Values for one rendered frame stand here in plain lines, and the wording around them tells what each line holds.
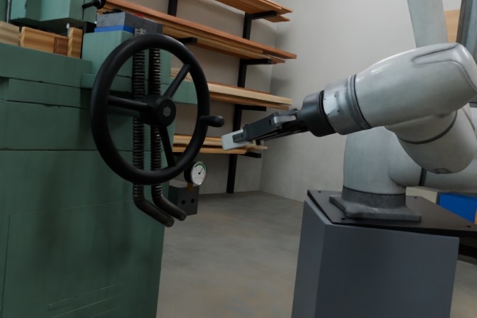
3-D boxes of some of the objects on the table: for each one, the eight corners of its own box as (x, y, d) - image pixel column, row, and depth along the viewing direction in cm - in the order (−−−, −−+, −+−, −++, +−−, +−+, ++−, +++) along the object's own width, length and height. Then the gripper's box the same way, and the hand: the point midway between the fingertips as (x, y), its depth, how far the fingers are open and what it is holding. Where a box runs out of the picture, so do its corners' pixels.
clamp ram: (98, 60, 87) (102, 18, 87) (79, 60, 92) (82, 20, 91) (132, 67, 94) (135, 29, 94) (113, 67, 99) (116, 30, 99)
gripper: (343, 94, 73) (240, 127, 87) (310, 83, 62) (199, 123, 76) (352, 134, 72) (245, 161, 85) (320, 130, 61) (204, 162, 75)
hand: (237, 139), depth 79 cm, fingers closed
